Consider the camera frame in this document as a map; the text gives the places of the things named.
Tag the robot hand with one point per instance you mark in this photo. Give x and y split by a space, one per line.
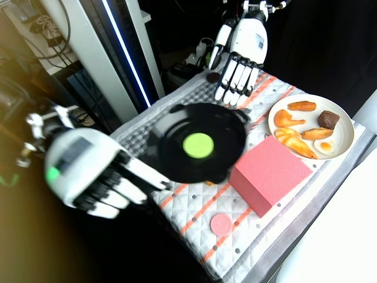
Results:
250 38
76 165

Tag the black pan with green center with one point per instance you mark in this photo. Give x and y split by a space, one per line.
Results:
224 138

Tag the green round disc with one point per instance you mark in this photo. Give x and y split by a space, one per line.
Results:
198 145

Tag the pink box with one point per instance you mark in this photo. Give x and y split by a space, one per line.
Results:
265 165

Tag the dark brown round disc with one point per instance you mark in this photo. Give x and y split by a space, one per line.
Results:
212 77

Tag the white power strip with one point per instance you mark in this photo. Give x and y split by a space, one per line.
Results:
193 59

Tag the orange toy sweet potato slice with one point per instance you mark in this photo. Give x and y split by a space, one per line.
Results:
316 134
302 106

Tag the orange toy shrimp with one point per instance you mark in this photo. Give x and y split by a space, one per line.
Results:
294 141

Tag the brown toy meat piece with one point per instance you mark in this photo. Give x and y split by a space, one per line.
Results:
328 119

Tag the white column with blue strip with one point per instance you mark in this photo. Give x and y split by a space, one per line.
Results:
88 44

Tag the cream round plate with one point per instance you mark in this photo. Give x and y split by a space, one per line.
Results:
344 121

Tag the toy fried egg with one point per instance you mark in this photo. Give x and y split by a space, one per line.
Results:
324 146

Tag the toy tart cookie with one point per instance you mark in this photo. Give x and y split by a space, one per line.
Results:
209 183

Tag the grey quilt with bear print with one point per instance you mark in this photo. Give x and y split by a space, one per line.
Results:
206 212

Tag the pink round disc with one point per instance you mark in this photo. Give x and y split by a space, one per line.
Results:
221 225

